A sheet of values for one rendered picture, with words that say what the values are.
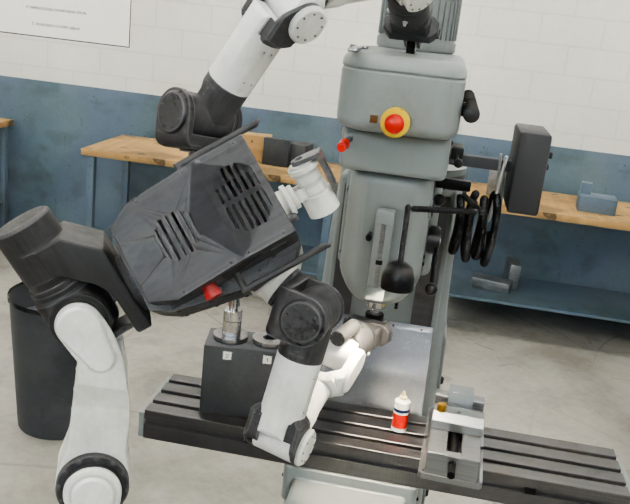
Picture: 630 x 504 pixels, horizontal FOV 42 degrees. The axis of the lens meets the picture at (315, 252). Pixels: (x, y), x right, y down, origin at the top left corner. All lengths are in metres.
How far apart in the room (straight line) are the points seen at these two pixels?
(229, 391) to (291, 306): 0.67
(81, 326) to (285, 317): 0.37
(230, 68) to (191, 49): 4.85
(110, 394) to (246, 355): 0.53
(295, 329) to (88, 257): 0.40
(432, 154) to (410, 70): 0.21
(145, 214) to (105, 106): 5.22
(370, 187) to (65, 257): 0.71
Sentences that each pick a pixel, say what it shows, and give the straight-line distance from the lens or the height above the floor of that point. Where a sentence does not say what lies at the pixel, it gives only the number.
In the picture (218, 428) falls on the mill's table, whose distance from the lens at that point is 2.12.
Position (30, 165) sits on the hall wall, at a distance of 7.03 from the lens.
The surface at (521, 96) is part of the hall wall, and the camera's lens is 6.16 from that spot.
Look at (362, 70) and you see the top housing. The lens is 1.71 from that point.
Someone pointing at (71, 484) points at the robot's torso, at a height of 1.04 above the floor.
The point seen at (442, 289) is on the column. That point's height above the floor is 1.22.
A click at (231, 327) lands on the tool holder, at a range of 2.09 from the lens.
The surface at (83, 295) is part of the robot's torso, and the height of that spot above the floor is 1.41.
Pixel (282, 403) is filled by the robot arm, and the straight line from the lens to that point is 1.59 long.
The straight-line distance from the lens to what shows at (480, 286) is 5.83.
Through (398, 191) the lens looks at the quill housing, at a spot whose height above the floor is 1.59.
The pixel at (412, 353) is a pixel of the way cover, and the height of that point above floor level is 1.04.
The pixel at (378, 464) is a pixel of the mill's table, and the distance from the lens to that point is 2.10.
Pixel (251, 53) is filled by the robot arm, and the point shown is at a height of 1.87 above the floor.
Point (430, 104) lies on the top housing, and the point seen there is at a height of 1.80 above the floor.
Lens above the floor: 1.96
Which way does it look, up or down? 16 degrees down
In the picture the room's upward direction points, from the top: 6 degrees clockwise
